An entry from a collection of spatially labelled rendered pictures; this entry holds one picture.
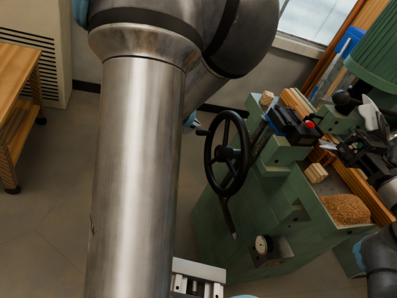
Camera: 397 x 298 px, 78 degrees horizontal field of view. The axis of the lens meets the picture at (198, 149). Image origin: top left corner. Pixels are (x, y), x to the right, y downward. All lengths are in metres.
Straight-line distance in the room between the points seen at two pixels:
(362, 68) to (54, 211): 1.49
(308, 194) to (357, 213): 0.13
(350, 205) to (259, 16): 0.59
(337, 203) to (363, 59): 0.39
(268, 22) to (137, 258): 0.27
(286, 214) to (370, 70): 0.47
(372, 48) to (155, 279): 0.75
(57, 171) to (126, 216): 1.51
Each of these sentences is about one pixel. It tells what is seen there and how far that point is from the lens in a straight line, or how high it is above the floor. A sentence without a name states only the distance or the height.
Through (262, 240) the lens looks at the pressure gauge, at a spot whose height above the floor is 0.68.
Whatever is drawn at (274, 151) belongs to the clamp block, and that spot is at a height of 0.93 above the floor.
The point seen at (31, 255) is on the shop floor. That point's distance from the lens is 1.48.
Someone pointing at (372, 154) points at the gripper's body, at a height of 1.11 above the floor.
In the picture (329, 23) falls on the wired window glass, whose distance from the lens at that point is 2.58.
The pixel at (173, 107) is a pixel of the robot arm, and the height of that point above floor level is 1.21.
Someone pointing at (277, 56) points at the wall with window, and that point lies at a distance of 2.39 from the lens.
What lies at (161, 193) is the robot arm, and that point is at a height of 1.15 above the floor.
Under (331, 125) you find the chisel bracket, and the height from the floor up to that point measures 1.00.
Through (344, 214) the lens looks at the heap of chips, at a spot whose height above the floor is 0.92.
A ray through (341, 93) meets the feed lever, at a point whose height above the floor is 1.17.
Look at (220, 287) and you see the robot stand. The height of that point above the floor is 0.77.
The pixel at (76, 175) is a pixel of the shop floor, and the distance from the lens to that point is 1.70.
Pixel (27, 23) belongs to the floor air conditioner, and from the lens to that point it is 1.86.
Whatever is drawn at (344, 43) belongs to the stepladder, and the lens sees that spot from 1.82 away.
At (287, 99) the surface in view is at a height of 0.92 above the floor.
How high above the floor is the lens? 1.34
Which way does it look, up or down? 41 degrees down
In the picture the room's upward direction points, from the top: 24 degrees clockwise
